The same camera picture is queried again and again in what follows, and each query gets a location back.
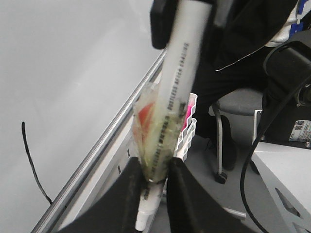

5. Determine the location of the pink marker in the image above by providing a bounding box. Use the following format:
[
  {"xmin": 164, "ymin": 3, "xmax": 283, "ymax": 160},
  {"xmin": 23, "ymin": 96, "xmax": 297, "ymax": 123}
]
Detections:
[{"xmin": 182, "ymin": 93, "xmax": 196, "ymax": 130}]

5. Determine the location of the white whiteboard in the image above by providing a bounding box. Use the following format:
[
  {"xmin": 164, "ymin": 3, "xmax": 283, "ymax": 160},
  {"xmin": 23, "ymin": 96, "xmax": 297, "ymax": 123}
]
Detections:
[{"xmin": 0, "ymin": 0, "xmax": 159, "ymax": 233}]

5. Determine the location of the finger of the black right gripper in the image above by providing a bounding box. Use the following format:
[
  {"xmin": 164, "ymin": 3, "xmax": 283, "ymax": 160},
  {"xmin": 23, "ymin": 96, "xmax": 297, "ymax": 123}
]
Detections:
[
  {"xmin": 212, "ymin": 0, "xmax": 233, "ymax": 28},
  {"xmin": 150, "ymin": 0, "xmax": 178, "ymax": 49}
]

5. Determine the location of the black cable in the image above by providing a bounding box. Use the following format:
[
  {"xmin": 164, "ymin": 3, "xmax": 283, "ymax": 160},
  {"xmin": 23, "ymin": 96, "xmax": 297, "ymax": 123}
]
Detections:
[{"xmin": 239, "ymin": 45, "xmax": 311, "ymax": 233}]

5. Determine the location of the white black whiteboard marker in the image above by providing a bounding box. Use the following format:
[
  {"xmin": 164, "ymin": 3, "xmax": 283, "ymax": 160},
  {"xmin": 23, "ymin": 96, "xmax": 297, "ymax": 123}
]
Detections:
[{"xmin": 135, "ymin": 0, "xmax": 215, "ymax": 232}]

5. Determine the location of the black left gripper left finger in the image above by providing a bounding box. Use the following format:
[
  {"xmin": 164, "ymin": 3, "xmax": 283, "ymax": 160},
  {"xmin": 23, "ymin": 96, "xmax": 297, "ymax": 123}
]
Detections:
[{"xmin": 59, "ymin": 157, "xmax": 144, "ymax": 233}]

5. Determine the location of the red magnet taped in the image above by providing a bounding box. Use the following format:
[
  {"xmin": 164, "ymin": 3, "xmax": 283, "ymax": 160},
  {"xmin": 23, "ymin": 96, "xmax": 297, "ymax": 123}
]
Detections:
[{"xmin": 132, "ymin": 84, "xmax": 191, "ymax": 183}]

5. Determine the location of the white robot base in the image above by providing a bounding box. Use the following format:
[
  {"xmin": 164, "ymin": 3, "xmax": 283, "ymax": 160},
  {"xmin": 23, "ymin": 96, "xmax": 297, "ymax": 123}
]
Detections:
[{"xmin": 252, "ymin": 142, "xmax": 311, "ymax": 233}]

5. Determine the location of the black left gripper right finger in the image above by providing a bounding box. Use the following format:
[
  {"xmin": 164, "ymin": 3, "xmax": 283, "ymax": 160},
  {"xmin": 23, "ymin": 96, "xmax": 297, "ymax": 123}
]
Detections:
[{"xmin": 167, "ymin": 158, "xmax": 250, "ymax": 233}]

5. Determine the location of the seated person in black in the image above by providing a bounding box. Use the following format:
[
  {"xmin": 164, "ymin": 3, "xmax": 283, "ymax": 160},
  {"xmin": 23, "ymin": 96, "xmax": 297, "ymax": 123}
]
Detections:
[{"xmin": 189, "ymin": 0, "xmax": 311, "ymax": 170}]

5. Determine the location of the grey office chair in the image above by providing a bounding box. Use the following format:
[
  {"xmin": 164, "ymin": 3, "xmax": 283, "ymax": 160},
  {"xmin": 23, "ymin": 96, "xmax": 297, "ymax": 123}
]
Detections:
[{"xmin": 211, "ymin": 88, "xmax": 263, "ymax": 184}]

